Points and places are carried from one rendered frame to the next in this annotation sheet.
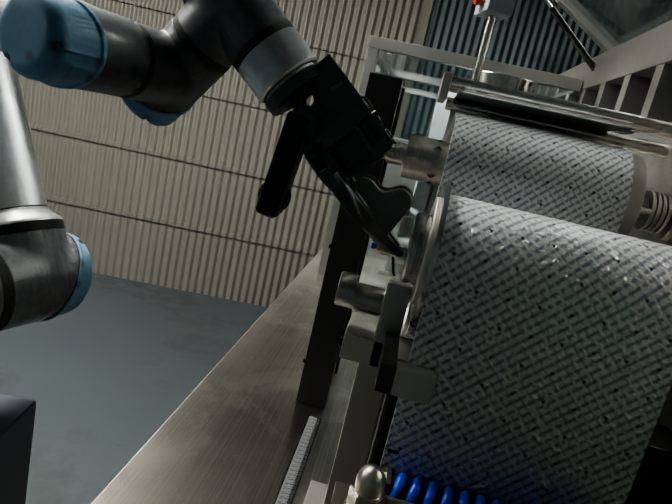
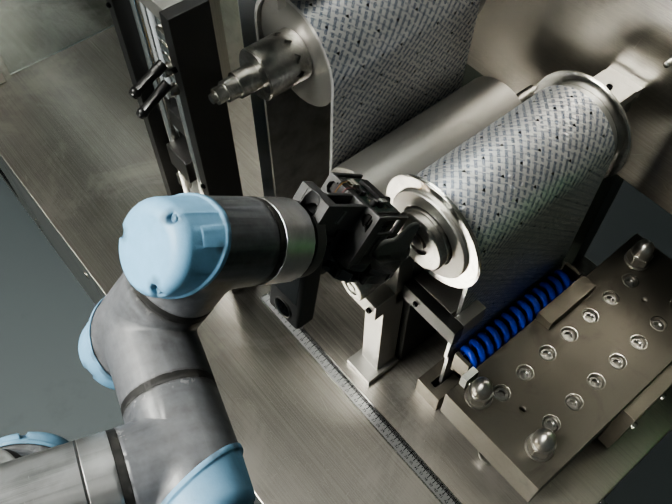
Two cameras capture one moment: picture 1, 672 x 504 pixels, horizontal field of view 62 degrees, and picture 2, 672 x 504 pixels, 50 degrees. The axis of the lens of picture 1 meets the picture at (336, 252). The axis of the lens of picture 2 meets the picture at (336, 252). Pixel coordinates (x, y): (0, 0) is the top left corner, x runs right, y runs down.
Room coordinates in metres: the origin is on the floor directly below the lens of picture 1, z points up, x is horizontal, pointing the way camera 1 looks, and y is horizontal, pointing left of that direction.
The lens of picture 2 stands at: (0.32, 0.31, 1.91)
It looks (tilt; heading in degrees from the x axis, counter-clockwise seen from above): 56 degrees down; 315
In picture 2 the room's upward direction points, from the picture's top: straight up
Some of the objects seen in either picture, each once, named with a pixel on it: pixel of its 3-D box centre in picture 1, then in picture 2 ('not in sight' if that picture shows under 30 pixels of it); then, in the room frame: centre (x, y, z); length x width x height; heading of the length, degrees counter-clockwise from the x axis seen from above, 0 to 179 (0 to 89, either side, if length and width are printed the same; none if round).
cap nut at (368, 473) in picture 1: (369, 487); (481, 389); (0.44, -0.08, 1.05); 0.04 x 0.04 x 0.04
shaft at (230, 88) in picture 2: (385, 150); (233, 87); (0.83, -0.04, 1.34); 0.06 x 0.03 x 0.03; 84
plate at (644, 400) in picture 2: not in sight; (639, 409); (0.28, -0.25, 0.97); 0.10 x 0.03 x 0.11; 84
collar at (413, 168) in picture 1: (425, 159); (275, 64); (0.82, -0.10, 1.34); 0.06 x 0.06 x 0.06; 84
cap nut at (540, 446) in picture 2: not in sight; (543, 441); (0.35, -0.08, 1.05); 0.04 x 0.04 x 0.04
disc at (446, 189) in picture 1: (429, 252); (431, 232); (0.57, -0.10, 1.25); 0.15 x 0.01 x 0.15; 174
